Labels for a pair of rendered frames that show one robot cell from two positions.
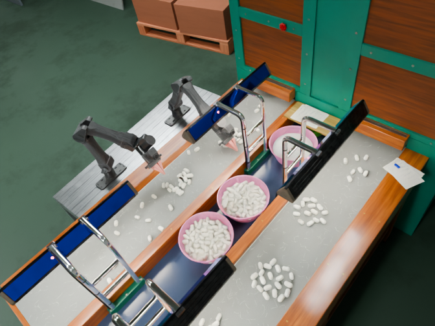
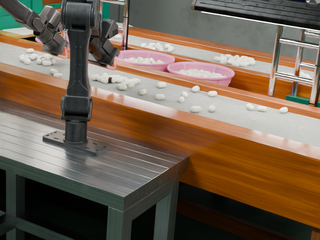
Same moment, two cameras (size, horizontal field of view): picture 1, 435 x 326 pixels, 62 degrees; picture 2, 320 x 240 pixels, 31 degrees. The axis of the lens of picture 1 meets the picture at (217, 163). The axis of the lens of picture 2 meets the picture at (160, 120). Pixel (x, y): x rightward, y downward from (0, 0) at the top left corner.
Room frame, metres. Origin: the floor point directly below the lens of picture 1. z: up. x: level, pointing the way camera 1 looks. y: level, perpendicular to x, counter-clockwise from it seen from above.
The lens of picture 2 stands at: (1.74, 2.20, 1.28)
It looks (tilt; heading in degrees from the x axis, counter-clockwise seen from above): 18 degrees down; 251
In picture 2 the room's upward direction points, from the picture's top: 5 degrees clockwise
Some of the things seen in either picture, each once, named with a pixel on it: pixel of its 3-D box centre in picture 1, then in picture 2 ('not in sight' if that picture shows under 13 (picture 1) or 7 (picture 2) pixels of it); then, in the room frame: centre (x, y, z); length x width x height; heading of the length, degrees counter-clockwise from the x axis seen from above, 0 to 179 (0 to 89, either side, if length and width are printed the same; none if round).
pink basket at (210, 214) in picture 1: (207, 240); (199, 81); (0.86, 0.13, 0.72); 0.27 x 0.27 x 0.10
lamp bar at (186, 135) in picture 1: (228, 99); not in sight; (1.43, -0.12, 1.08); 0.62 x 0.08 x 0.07; 129
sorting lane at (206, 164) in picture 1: (175, 189); (125, 87); (1.20, 0.25, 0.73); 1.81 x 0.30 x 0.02; 129
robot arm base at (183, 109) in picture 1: (176, 111); not in sight; (1.85, 0.19, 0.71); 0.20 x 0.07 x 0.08; 132
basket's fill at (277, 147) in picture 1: (292, 149); not in sight; (1.32, -0.43, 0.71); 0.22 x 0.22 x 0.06
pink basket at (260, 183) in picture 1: (243, 200); (142, 67); (1.04, -0.09, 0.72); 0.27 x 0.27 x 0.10
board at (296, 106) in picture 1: (314, 119); (30, 31); (1.45, -0.60, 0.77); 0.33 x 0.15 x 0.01; 39
